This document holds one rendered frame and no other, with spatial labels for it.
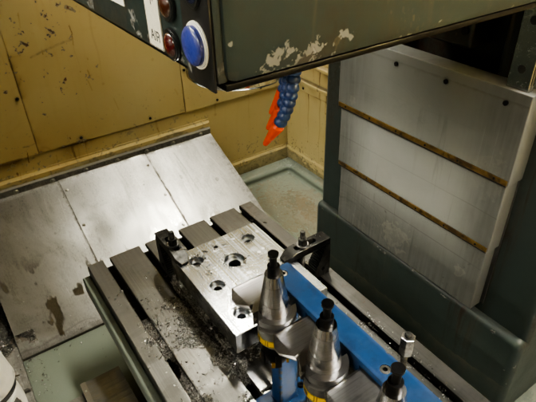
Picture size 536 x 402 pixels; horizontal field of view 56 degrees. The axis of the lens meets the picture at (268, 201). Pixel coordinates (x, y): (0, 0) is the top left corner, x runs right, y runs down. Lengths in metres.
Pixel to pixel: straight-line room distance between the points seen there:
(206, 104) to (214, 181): 0.31
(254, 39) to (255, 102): 1.73
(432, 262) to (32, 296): 1.14
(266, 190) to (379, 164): 0.97
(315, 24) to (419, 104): 0.70
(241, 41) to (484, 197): 0.78
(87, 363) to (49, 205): 0.57
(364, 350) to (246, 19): 0.45
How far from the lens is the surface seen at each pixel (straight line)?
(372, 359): 0.68
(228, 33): 0.38
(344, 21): 0.44
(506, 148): 1.01
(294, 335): 0.71
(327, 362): 0.65
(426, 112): 1.10
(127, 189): 1.84
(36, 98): 1.77
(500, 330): 1.26
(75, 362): 1.55
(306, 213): 2.01
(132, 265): 1.35
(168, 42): 0.44
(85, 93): 1.80
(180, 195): 1.84
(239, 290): 0.77
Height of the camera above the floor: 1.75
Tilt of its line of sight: 34 degrees down
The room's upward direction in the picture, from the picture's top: 2 degrees counter-clockwise
